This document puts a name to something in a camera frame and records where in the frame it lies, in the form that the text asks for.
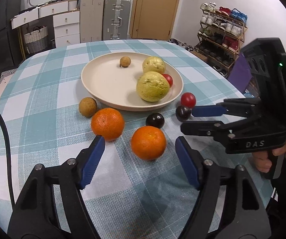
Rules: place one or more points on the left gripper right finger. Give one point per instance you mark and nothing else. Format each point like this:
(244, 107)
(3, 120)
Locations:
(244, 215)

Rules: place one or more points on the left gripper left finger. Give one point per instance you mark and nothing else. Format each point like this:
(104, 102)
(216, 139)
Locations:
(35, 214)

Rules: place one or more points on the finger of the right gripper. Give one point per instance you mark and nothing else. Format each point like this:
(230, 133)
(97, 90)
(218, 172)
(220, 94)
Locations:
(224, 132)
(240, 107)

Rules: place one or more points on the dark plum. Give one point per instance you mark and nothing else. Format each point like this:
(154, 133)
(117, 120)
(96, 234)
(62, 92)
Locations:
(182, 113)
(155, 120)

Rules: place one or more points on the red tomato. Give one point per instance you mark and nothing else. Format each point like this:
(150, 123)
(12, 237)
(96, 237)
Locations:
(169, 79)
(188, 100)

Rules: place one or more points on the orange mandarin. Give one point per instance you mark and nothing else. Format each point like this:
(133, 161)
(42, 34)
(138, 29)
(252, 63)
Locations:
(109, 123)
(148, 143)

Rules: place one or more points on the purple bag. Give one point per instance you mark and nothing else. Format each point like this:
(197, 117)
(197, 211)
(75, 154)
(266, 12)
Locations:
(240, 75)

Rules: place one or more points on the wooden shoe rack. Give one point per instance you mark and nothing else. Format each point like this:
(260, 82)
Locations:
(221, 36)

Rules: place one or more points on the red tomato in plate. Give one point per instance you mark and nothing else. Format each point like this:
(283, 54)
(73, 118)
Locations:
(169, 79)

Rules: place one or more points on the yellow guava near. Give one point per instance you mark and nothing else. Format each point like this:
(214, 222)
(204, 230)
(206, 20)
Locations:
(152, 86)

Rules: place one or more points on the yellow-green guava far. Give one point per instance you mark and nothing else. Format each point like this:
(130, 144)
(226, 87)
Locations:
(155, 64)

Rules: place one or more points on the brown longan on table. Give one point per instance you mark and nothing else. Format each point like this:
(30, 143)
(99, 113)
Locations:
(87, 107)

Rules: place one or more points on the brown longan in plate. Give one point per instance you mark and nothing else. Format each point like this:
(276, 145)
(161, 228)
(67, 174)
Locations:
(125, 61)

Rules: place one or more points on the wooden door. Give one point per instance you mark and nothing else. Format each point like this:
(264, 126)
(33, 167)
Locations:
(153, 19)

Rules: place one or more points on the cream oval plate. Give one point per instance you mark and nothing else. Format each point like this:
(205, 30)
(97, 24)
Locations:
(112, 85)

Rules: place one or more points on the silver aluminium suitcase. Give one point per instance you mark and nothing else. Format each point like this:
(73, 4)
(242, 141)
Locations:
(116, 15)

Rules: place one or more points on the woven laundry basket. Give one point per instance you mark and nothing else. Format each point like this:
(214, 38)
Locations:
(37, 39)

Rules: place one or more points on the beige suitcase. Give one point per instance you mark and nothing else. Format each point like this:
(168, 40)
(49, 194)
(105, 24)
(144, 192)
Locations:
(91, 20)

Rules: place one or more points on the white drawer desk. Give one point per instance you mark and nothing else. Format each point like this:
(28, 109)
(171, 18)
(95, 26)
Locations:
(61, 18)

